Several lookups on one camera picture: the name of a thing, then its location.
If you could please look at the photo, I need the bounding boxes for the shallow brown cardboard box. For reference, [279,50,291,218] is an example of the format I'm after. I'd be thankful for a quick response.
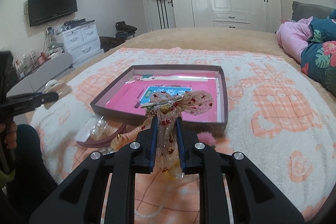
[91,64,228,138]

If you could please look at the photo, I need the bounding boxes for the orange spiral hair tie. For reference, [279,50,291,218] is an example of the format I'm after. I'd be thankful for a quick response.
[110,126,144,151]

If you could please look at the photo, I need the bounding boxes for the beige claw hair clip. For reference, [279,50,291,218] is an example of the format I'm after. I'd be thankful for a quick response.
[43,79,72,102]

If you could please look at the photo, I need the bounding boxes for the pink quilt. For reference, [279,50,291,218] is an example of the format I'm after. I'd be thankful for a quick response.
[276,16,313,64]

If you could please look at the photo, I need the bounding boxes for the grey pillow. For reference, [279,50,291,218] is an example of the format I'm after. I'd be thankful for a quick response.
[291,1,335,21]

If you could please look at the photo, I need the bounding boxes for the white door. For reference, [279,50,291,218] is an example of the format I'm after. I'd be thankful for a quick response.
[142,0,176,32]

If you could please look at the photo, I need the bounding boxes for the left hand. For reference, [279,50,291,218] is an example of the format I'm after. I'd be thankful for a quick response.
[0,122,17,149]

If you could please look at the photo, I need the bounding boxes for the white drawer cabinet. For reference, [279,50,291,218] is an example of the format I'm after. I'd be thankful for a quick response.
[56,20,104,68]

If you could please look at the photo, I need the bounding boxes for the dark clothes pile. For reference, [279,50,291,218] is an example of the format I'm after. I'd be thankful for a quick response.
[115,21,137,39]

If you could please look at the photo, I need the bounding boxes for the pearl earrings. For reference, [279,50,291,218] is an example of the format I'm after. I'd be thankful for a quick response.
[75,114,108,142]

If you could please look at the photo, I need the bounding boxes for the black wall television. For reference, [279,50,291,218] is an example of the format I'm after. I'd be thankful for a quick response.
[27,0,77,27]

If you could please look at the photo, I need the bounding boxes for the peach white fleece blanket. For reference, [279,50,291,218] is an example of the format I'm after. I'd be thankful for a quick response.
[31,48,335,221]

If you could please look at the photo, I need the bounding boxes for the sheer red-dotted bow hairclip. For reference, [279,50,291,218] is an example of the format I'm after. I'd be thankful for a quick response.
[140,90,215,181]

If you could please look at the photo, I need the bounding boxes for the pink book in box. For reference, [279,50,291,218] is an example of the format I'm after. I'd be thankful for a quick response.
[100,71,221,122]

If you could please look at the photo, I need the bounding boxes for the teal floral quilt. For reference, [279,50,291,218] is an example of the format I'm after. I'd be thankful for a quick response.
[301,11,336,94]

